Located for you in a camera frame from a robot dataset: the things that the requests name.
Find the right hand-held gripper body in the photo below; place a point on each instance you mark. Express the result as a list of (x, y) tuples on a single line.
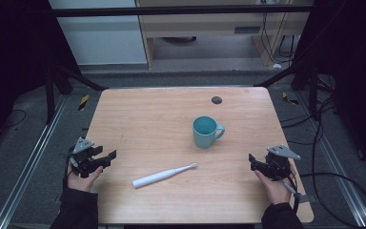
[(276, 165)]

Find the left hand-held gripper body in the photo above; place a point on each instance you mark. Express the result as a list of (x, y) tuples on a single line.
[(82, 156)]

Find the teal mug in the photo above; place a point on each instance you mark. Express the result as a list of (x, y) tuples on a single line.
[(203, 136)]

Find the white electric toothbrush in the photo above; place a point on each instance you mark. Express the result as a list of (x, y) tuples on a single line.
[(158, 176)]

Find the person's right hand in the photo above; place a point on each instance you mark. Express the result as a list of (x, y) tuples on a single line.
[(276, 191)]

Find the person's left hand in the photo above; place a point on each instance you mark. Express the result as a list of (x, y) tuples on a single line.
[(81, 183)]

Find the yellow black floor tape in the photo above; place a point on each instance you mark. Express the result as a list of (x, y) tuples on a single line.
[(289, 99), (83, 102)]

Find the grey round table grommet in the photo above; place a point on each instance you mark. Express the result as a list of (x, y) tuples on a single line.
[(216, 100)]

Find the black metal stand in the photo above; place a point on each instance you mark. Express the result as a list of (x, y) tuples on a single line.
[(313, 92), (49, 95)]

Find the small white floor object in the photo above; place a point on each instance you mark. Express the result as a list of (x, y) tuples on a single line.
[(277, 66)]

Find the white cabinet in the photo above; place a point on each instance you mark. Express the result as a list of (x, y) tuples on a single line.
[(101, 38)]

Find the black curtain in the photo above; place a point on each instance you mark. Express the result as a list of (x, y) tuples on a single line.
[(9, 57), (352, 63)]

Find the light wooden desk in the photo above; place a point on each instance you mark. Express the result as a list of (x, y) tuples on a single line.
[(203, 27)]

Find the aluminium floor rail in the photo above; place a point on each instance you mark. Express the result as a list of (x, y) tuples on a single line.
[(28, 165), (340, 178)]

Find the black horizontal frame bar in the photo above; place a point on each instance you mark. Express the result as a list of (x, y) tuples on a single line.
[(171, 10)]

